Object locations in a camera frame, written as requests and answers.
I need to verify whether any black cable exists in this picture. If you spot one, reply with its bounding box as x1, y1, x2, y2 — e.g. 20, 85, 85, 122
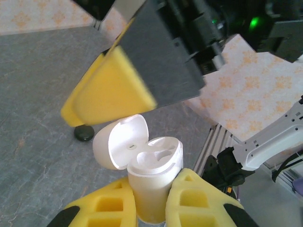
271, 153, 303, 183

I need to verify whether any black earbud charging case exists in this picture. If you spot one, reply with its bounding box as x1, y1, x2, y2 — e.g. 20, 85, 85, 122
73, 124, 95, 142

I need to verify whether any aluminium frame rail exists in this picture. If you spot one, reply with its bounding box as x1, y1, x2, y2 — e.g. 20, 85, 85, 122
193, 124, 242, 175

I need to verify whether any white earbud charging case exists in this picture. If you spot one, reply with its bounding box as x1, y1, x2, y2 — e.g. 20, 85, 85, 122
92, 114, 184, 224

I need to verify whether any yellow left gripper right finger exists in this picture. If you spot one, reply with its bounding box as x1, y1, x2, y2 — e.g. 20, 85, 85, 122
165, 168, 260, 227

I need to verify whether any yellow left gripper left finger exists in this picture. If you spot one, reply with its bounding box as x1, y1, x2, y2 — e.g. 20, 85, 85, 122
48, 176, 138, 227

